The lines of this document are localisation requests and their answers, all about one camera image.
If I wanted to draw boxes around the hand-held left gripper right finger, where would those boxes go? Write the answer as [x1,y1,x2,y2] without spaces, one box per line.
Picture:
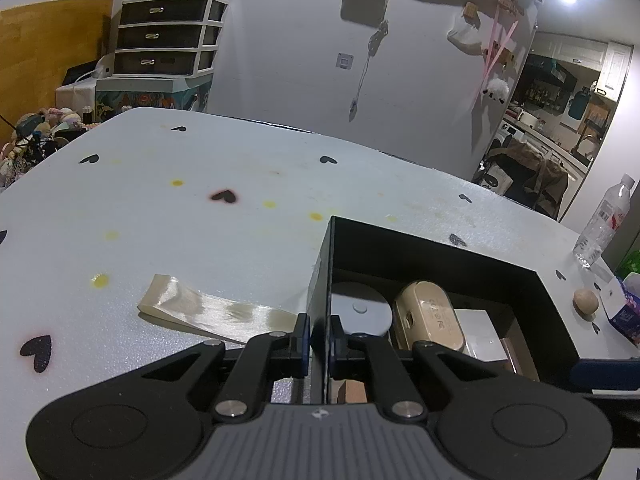
[327,314,493,423]

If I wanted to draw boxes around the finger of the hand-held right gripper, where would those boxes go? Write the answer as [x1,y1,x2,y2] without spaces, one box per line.
[570,357,640,400]

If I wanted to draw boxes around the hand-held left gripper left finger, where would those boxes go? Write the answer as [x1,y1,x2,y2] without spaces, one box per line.
[142,312,312,423]

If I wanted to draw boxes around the beige oval case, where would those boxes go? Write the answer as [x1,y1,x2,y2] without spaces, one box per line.
[392,280,467,353]

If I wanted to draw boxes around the black storage box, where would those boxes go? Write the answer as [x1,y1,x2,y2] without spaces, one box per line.
[306,216,583,406]

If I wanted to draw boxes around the grey round disc device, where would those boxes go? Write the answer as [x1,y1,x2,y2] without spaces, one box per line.
[331,281,393,338]

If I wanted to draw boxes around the white and blue carton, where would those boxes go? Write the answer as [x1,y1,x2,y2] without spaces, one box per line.
[599,272,640,346]

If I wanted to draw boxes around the round wooden knob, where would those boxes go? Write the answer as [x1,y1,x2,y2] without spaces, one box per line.
[572,288,600,321]

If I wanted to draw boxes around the clear tape strip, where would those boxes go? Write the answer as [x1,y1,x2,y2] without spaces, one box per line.
[137,274,298,346]

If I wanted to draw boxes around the white flat box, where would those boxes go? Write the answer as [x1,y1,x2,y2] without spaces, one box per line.
[452,308,508,363]

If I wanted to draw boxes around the clear plastic water bottle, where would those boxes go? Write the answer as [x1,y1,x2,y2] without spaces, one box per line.
[572,173,636,267]

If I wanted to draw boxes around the brown jacket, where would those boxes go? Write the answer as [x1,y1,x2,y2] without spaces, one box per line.
[487,137,570,213]

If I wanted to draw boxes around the white printed bag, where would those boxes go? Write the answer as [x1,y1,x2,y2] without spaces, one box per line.
[482,162,513,191]

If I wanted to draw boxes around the white washing machine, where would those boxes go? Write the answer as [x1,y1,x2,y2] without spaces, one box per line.
[497,120,526,148]

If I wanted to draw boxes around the blue bottle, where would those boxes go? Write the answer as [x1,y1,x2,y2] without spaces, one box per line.
[567,87,591,121]

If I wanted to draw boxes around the colourful printed cabinet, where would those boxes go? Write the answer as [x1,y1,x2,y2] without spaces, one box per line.
[95,74,213,126]

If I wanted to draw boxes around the white plush sheep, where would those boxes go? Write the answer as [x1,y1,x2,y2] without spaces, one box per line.
[481,79,511,105]

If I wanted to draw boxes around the pink ribbons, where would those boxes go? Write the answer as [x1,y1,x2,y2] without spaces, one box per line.
[470,7,521,111]

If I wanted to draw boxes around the white hanging bag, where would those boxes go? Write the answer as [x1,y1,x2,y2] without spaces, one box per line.
[447,12,482,53]

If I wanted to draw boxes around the white cloth covered box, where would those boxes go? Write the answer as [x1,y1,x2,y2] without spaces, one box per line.
[55,80,98,113]

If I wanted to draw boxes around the pile of plush toys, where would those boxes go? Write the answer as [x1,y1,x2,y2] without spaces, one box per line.
[0,107,101,191]

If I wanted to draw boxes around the white plastic drawer unit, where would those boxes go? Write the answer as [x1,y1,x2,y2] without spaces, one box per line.
[114,0,230,80]

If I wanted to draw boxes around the wooden board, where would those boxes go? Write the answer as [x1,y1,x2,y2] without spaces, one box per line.
[0,0,116,146]

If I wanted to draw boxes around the hanging cable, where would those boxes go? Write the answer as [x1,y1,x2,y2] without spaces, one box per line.
[348,20,390,122]

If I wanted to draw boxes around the white kitchen wall cabinets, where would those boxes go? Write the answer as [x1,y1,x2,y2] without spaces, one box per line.
[532,31,633,103]

